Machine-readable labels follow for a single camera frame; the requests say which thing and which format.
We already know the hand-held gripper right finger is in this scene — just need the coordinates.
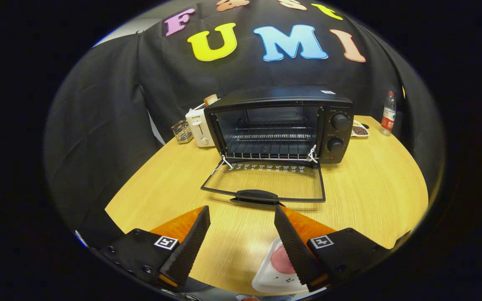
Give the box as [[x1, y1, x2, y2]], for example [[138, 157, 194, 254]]
[[274, 205, 392, 292]]

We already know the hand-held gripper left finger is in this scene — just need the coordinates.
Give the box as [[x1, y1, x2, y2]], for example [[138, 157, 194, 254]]
[[101, 206, 211, 289]]

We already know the pink ham slice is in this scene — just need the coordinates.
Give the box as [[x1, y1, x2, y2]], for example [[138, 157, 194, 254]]
[[270, 245, 297, 275]]

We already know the white rectangular plate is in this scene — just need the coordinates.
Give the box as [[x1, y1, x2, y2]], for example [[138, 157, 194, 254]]
[[251, 236, 308, 294]]

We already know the black toaster oven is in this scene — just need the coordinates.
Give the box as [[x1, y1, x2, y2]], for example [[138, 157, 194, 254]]
[[200, 86, 354, 206]]

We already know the white pop-up toaster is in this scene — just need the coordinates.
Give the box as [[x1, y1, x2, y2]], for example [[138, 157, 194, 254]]
[[185, 105, 216, 148]]

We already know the white divided snack dish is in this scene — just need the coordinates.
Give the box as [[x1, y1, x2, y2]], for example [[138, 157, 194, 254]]
[[352, 120, 369, 138]]

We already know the clear plastic water bottle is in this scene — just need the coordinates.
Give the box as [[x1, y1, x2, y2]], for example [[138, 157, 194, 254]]
[[379, 91, 397, 137]]

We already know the small wire basket holder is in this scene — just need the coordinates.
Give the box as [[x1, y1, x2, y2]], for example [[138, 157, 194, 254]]
[[171, 120, 193, 144]]

